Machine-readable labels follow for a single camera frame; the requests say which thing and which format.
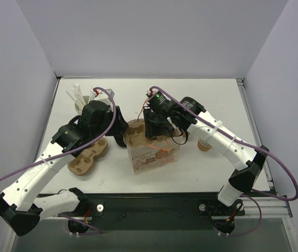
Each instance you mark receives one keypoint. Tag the stack of black lids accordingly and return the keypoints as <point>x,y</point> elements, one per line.
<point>120,142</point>

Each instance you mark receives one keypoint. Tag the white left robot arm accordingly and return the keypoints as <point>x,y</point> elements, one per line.
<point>21,207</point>

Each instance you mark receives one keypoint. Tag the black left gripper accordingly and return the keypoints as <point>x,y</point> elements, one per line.
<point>118,126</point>

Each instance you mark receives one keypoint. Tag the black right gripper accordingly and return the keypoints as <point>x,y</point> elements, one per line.
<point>152,126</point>

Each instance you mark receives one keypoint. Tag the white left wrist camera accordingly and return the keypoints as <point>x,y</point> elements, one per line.
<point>99,95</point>

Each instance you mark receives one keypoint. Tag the printed paper takeout bag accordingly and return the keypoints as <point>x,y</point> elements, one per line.
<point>146,158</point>

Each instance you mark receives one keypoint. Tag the white straw holder cup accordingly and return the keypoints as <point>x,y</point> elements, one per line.
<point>79,110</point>

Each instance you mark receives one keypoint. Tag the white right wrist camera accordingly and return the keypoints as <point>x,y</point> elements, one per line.
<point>149,93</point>

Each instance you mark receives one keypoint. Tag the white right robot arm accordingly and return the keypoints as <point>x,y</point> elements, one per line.
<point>172,119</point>

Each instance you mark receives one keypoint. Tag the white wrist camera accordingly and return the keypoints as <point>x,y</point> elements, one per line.
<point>149,93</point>
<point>99,95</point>

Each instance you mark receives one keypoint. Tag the stack of brown paper cups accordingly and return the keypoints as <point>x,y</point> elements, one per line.
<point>203,145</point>

